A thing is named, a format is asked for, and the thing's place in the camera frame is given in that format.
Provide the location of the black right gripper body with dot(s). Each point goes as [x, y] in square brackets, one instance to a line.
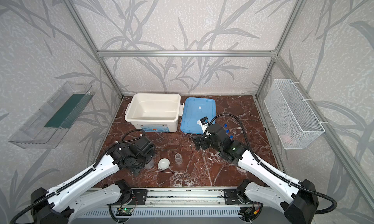
[204, 141]

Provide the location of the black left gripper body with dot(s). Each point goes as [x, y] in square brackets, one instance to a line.
[140, 166]

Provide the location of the clear plastic measuring beaker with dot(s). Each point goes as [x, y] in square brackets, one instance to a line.
[150, 164]

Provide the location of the glass stirring rod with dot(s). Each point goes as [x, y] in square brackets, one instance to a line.
[169, 172]

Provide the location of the small white ceramic dish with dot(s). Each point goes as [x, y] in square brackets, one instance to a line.
[163, 164]

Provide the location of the small glass jar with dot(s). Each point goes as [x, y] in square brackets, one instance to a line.
[178, 159]

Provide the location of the white plastic storage bin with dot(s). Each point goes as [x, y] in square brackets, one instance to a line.
[155, 112]

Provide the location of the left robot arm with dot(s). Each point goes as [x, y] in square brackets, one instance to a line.
[42, 211]

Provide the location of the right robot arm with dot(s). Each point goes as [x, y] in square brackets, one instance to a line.
[297, 200]

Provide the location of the light blue bin lid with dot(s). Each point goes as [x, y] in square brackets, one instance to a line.
[194, 110]

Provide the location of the green circuit board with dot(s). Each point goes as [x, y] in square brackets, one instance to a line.
[124, 211]

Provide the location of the pink object in basket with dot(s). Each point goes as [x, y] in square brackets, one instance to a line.
[287, 139]

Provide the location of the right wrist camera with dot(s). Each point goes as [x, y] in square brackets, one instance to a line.
[203, 122]

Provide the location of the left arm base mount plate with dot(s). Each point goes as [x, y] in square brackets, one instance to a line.
[133, 197]

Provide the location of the aluminium front rail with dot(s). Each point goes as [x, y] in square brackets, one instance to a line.
[184, 197]

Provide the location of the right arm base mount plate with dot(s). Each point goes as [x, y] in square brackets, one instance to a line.
[232, 197]

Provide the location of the white wire mesh basket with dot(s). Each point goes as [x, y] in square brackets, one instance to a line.
[291, 114]

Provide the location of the clear wall shelf green liner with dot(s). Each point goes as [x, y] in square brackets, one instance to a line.
[48, 126]

